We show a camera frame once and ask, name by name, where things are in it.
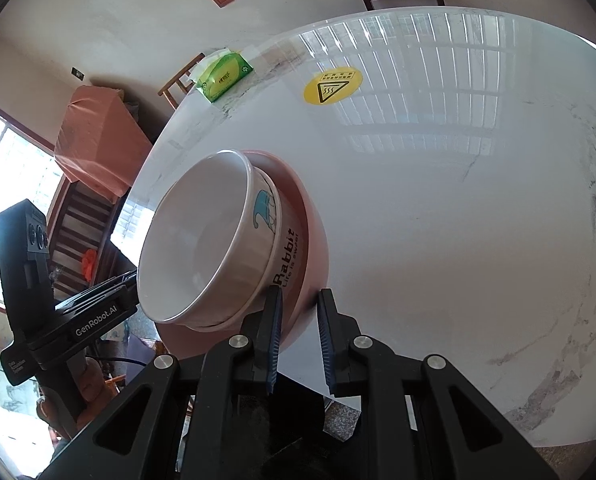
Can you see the green tissue pack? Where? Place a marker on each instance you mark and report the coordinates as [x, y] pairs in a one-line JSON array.
[[223, 75]]

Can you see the yellow round warning sticker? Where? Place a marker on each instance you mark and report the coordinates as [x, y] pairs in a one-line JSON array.
[[333, 86]]

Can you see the pink ribbed rabbit bowl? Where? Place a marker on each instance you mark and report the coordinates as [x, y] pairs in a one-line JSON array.
[[290, 255]]

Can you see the white teal band bowl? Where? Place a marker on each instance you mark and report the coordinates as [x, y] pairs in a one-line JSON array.
[[198, 240]]

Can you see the bright side window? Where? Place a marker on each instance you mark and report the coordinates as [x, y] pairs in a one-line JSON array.
[[13, 195]]

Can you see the plain pink bowl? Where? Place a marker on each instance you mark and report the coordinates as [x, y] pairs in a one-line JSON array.
[[317, 260]]

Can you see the person's left hand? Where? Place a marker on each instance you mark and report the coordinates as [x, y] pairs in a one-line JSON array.
[[98, 385]]

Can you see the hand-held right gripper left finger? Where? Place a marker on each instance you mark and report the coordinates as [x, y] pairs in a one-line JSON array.
[[276, 330]]

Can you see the dark carved wooden furniture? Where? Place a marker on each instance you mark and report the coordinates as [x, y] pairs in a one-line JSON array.
[[78, 235]]

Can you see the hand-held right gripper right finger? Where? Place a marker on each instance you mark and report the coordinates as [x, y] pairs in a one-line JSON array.
[[325, 335]]

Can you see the light wooden chair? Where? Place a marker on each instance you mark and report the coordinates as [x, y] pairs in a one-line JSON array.
[[178, 82]]

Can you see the black wall switch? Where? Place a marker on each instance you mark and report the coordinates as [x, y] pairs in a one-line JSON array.
[[77, 74]]

